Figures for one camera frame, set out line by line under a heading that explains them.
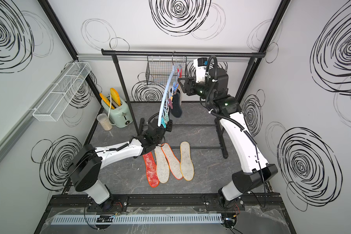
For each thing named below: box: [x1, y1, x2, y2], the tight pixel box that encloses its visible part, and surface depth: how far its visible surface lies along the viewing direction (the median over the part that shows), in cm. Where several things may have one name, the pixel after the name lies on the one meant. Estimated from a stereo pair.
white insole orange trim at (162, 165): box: [154, 145, 170, 184], surface depth 87 cm
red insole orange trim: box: [142, 151, 160, 188], surface depth 86 cm
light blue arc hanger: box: [157, 63, 183, 127], surface depth 53 cm
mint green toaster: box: [100, 96, 134, 129], surface depth 98 cm
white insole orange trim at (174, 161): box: [160, 142, 184, 180], surface depth 88 cm
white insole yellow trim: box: [179, 141, 195, 182], surface depth 88 cm
